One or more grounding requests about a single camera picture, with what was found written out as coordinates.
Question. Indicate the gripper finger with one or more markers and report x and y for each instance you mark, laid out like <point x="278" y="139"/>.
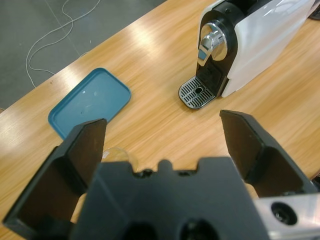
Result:
<point x="62" y="175"/>
<point x="250" y="150"/>

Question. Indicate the clear drinking glass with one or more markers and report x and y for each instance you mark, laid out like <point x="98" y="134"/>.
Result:
<point x="120" y="155"/>

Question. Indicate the metal grille drip tray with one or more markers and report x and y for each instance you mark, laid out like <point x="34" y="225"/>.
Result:
<point x="195" y="95"/>

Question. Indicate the blue plastic tray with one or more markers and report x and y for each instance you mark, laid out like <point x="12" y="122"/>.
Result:
<point x="92" y="102"/>

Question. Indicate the white capsule coffee machine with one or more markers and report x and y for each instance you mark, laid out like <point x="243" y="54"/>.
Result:
<point x="262" y="45"/>

